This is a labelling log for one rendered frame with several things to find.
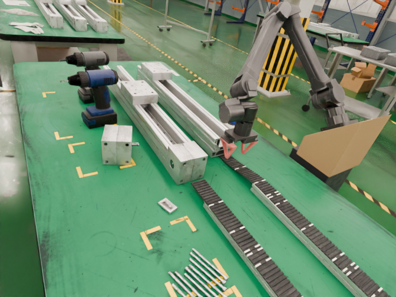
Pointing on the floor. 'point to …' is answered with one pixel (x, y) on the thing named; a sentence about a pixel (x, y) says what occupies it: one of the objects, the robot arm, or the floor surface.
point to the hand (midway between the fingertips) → (235, 154)
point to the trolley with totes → (379, 59)
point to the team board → (189, 27)
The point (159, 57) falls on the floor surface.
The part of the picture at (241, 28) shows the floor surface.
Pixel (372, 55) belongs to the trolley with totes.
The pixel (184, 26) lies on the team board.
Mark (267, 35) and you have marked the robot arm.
